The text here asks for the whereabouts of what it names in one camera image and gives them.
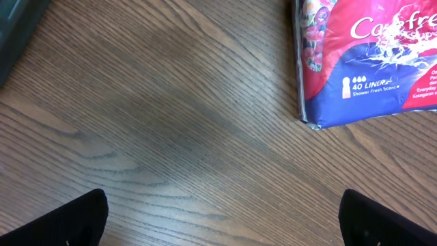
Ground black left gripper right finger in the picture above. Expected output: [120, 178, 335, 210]
[339, 189, 436, 246]

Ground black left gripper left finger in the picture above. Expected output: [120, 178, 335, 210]
[1, 189, 109, 246]

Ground purple red tissue pack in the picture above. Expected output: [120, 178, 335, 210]
[293, 0, 436, 129]

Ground dark grey plastic basket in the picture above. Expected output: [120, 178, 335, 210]
[0, 0, 51, 87]

